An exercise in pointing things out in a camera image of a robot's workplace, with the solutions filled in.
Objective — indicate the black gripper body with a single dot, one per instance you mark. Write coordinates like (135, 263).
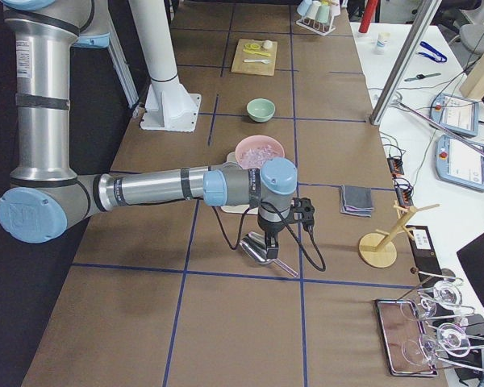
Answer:
(269, 230)

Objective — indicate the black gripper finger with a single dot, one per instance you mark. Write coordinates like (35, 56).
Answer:
(271, 253)

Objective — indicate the metal ice scoop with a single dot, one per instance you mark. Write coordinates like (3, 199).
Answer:
(254, 245)

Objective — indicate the white plastic spoon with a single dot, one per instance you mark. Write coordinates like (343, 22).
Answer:
(263, 61)

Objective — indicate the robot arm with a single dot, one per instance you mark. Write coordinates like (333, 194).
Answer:
(47, 197)

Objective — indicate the pink bowl of ice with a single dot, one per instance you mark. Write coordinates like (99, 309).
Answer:
(253, 151)

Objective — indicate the green bowl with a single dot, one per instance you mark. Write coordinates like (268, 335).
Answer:
(260, 110)

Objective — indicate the folded grey cloth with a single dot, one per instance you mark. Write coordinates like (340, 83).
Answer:
(356, 201)

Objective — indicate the wooden cup stand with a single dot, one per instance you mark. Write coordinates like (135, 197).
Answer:
(377, 248)

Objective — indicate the wooden cutting board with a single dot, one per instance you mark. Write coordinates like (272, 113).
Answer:
(238, 66)

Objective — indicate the metal glass rack tray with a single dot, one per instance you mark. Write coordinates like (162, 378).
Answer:
(399, 327)

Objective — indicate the yellow plastic knife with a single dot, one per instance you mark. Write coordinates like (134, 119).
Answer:
(257, 52)

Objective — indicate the lemon slice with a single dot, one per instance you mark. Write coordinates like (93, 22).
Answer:
(252, 46)

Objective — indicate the lower teach pendant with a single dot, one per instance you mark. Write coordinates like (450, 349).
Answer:
(458, 164)

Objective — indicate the teach pendant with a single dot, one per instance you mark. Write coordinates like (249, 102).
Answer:
(457, 114)
(458, 164)

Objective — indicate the white bottle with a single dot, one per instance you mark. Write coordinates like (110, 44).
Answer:
(382, 41)

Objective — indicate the rack of pastel cups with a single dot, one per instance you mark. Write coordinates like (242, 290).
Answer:
(318, 16)

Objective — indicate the upper teach pendant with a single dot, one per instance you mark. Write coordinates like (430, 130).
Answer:
(457, 114)

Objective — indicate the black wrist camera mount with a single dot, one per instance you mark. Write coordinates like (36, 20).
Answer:
(303, 212)

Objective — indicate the white camera pole base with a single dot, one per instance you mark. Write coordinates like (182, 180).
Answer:
(168, 105)

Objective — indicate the aluminium frame post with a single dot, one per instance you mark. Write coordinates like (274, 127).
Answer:
(424, 16)

